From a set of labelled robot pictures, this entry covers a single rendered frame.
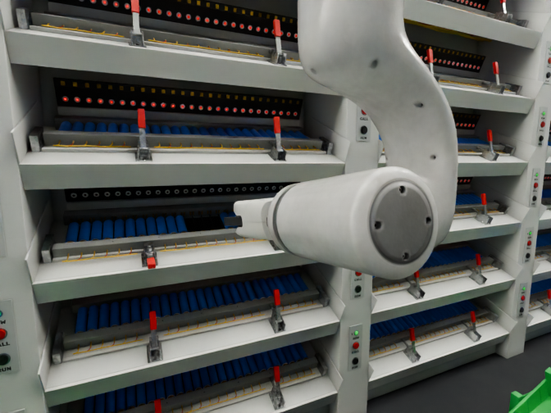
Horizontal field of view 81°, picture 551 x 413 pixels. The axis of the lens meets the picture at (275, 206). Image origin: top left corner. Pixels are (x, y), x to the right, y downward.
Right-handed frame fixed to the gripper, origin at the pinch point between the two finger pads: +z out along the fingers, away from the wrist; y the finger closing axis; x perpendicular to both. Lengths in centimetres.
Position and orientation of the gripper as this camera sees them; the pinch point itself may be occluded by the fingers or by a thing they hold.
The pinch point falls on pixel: (252, 217)
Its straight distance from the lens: 52.2
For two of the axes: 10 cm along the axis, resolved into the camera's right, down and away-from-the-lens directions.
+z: -4.1, 0.2, 9.1
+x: 0.7, 10.0, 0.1
